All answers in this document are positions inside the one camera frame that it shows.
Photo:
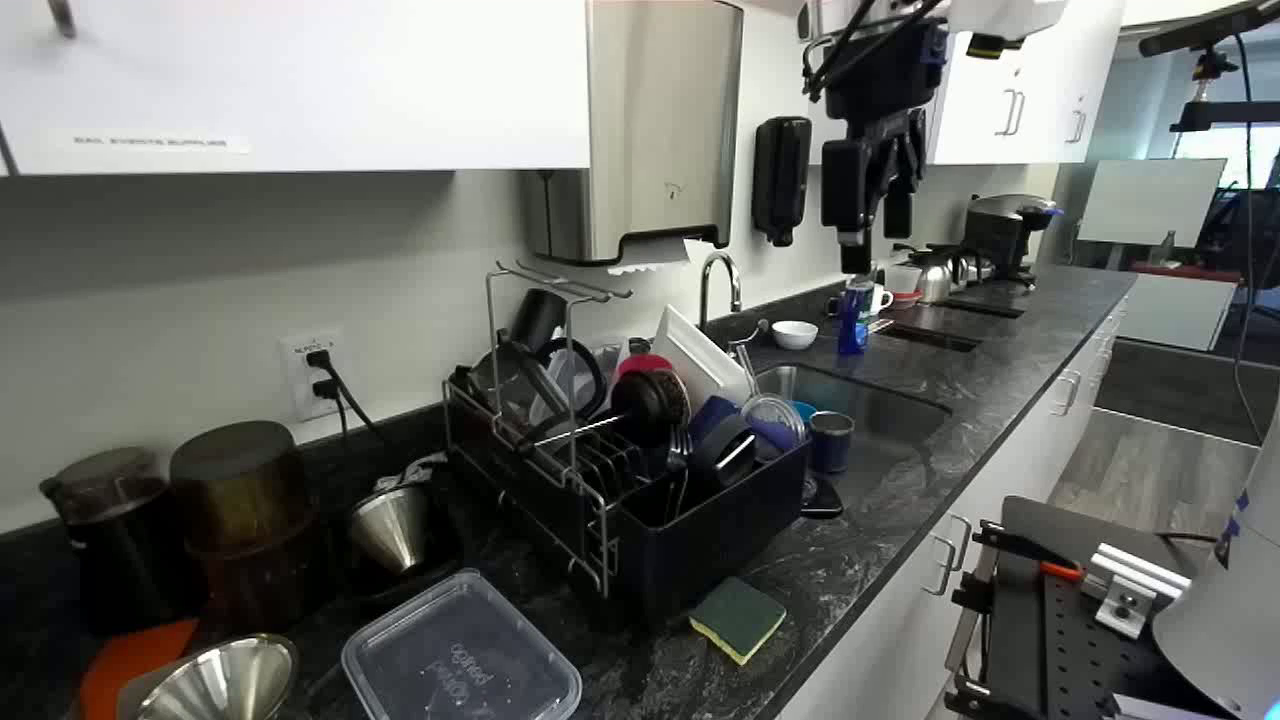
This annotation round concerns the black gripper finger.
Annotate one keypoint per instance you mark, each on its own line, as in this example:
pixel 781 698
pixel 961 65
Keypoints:
pixel 905 173
pixel 842 184

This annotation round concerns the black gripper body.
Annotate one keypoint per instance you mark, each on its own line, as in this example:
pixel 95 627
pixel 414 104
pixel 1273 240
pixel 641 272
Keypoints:
pixel 880 75

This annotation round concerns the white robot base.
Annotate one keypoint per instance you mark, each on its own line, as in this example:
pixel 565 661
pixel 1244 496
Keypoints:
pixel 1240 615

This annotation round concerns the small white mug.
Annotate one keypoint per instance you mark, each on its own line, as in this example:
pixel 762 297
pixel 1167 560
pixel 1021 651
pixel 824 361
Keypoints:
pixel 880 301

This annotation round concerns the chrome sink faucet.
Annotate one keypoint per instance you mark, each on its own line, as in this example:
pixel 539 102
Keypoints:
pixel 701 297

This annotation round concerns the stainless steel sink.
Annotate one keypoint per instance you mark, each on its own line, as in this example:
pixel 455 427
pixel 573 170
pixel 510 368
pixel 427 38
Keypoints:
pixel 880 405

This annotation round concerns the stainless steel mug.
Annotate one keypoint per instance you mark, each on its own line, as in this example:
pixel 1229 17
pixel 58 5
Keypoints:
pixel 833 440

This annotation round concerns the red round dish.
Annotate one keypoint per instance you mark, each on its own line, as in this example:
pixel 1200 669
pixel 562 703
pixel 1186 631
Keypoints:
pixel 641 361

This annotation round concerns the black hanging mug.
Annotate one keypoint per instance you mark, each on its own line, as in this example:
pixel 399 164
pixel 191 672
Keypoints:
pixel 539 323

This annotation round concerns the black coffee machine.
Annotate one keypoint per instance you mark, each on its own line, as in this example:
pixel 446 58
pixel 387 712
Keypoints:
pixel 1002 225

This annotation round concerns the blue bottle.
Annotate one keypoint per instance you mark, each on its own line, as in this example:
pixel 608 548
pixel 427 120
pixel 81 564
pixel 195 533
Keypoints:
pixel 852 323

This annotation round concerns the small white bowl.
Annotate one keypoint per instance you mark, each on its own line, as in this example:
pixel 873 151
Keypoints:
pixel 795 333

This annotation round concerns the steel paper towel dispenser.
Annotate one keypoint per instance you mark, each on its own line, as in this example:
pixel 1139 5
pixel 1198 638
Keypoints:
pixel 654 120

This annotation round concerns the white panel board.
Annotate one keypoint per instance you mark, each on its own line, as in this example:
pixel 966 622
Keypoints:
pixel 1148 203

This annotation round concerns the dark blue bowl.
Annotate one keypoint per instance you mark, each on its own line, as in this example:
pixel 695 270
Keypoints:
pixel 715 427

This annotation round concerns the black round pan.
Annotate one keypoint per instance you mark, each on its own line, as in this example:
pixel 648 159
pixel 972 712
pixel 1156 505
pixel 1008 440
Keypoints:
pixel 648 405

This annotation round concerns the black orange clamp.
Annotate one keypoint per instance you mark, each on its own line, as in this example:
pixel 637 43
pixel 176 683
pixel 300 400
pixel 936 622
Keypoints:
pixel 1012 547

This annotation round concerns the green yellow sponge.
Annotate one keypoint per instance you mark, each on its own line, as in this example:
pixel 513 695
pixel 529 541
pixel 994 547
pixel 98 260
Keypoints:
pixel 736 622

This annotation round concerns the white lower cabinets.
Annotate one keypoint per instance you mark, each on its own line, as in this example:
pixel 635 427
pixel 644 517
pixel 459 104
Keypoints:
pixel 905 652

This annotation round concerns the black perforated board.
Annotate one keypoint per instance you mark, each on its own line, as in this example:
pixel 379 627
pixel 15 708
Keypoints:
pixel 1067 642

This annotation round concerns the dark brown metal canister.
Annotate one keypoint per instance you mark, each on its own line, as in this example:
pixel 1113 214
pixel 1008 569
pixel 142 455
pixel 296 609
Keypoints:
pixel 246 505

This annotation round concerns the white cabinet label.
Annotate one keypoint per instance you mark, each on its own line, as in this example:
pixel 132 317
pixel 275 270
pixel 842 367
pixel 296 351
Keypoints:
pixel 161 142

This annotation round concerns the steel mixing bowl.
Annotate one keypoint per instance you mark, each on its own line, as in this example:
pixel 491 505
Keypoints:
pixel 223 683

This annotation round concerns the black lidded kettle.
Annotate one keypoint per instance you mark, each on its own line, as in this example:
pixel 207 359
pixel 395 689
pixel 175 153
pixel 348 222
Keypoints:
pixel 122 547

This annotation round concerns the orange flat item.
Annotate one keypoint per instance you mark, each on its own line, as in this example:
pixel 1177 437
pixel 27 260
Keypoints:
pixel 116 667

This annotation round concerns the black wall soap dispenser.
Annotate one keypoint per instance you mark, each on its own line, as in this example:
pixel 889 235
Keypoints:
pixel 781 183

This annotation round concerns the black camera tripod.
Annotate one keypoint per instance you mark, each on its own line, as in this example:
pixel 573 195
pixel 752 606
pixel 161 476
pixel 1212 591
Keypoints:
pixel 1204 34

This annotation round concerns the aluminium bracket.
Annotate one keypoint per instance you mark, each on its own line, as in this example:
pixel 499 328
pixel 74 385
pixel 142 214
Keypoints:
pixel 1133 575

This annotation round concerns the white wall outlet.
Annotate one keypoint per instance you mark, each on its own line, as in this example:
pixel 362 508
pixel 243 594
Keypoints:
pixel 293 390

